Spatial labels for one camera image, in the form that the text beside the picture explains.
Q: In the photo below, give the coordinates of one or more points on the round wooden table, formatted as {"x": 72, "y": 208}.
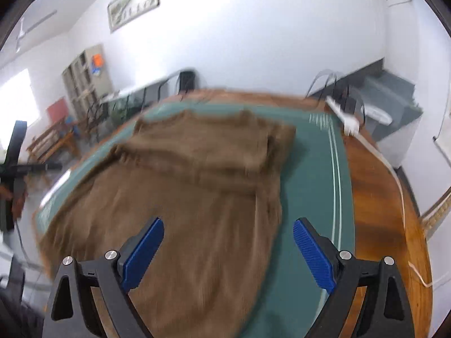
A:
{"x": 377, "y": 218}

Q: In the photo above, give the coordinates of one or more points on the wooden wall rail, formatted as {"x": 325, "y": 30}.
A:
{"x": 437, "y": 214}

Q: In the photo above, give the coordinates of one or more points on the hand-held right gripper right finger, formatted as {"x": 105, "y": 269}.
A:
{"x": 313, "y": 257}

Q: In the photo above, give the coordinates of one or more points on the window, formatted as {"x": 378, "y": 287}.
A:
{"x": 17, "y": 98}

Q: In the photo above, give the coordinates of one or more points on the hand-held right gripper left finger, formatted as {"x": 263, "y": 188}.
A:
{"x": 144, "y": 253}

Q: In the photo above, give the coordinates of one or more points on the dark metal chair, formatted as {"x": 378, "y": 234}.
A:
{"x": 94, "y": 119}

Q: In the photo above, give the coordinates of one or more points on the grey cabinet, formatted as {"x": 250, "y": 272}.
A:
{"x": 387, "y": 91}

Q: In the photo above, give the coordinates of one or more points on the framed wall picture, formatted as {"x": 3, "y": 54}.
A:
{"x": 134, "y": 2}

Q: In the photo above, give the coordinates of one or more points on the glass desk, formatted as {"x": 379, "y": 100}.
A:
{"x": 141, "y": 95}

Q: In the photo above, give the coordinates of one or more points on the wooden chair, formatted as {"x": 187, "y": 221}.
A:
{"x": 65, "y": 137}
{"x": 37, "y": 148}

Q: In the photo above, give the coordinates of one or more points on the black power adapter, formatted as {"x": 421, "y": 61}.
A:
{"x": 348, "y": 104}

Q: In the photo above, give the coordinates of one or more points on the black monitor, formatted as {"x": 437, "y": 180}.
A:
{"x": 186, "y": 80}

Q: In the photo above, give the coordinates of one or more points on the beige shelving cabinet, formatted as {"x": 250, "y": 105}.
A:
{"x": 88, "y": 77}

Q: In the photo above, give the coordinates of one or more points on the white power strip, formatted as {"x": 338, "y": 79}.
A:
{"x": 343, "y": 117}

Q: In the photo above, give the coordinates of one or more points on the white ceiling fan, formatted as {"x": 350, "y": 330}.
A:
{"x": 22, "y": 31}

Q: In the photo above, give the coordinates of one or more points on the brown fleece garment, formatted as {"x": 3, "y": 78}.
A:
{"x": 197, "y": 200}

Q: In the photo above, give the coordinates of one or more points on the red board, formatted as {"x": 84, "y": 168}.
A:
{"x": 58, "y": 110}

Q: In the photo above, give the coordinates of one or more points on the green table mat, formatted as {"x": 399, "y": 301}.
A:
{"x": 310, "y": 183}

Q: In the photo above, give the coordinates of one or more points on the orange and blue sticker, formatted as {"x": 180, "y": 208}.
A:
{"x": 98, "y": 62}

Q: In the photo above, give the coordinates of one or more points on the white round appliance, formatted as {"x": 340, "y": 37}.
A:
{"x": 377, "y": 114}

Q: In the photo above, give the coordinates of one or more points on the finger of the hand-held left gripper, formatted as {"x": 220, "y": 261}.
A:
{"x": 42, "y": 167}

